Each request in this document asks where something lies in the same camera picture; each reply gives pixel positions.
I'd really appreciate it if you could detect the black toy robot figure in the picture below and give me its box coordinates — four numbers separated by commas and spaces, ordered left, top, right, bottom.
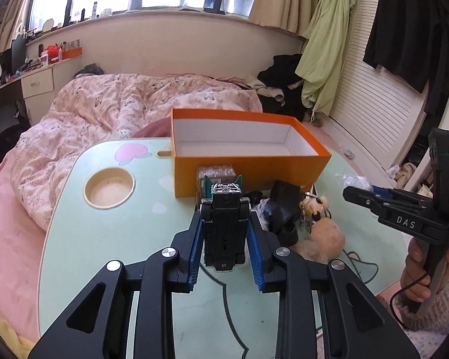
199, 176, 251, 271

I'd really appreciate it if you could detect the red object on desk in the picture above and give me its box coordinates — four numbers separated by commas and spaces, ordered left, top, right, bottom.
44, 45, 62, 64

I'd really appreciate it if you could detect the person's right hand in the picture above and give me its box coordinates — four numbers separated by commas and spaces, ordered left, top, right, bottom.
401, 238, 449, 302

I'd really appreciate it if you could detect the clear crumpled plastic wrap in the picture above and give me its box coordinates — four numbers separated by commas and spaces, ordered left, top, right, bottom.
336, 174, 373, 192

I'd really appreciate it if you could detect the tan plush cushion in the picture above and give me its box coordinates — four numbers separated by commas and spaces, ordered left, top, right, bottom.
291, 218, 345, 264

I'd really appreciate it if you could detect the black leather pouch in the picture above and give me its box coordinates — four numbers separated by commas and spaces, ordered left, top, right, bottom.
263, 180, 302, 247

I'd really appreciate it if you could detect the white furry pom-pom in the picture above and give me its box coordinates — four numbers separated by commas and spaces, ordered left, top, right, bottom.
251, 198, 270, 231

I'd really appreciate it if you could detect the orange cardboard box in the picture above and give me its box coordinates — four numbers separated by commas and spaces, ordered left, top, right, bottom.
171, 109, 331, 198

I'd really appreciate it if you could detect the black hanging garment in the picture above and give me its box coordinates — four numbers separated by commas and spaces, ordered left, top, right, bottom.
363, 0, 449, 113

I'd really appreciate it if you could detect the pile of black clothes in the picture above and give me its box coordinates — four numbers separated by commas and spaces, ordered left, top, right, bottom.
244, 54, 308, 121

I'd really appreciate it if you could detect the brown printed small box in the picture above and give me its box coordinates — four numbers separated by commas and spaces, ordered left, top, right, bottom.
196, 165, 237, 208

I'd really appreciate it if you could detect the green hanging garment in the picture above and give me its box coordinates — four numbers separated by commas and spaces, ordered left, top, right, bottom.
295, 0, 356, 116

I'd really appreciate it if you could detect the pink floral duvet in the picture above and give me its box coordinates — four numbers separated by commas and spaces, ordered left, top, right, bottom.
10, 74, 263, 229

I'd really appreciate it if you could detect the beige curtain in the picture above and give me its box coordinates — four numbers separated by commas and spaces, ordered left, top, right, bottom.
248, 0, 318, 36

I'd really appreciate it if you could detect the white drawer desk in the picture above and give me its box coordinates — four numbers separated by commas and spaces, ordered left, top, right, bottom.
0, 57, 83, 126

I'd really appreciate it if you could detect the orange tray on desk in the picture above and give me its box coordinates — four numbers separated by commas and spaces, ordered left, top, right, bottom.
62, 47, 82, 60

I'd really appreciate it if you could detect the black computer monitor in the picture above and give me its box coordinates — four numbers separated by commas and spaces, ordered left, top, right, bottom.
11, 35, 26, 74

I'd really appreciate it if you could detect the black cable on table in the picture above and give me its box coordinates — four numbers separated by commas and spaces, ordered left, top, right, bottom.
340, 245, 381, 285

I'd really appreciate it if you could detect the cartoon boy figurine keychain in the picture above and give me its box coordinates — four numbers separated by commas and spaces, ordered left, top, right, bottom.
299, 193, 332, 225

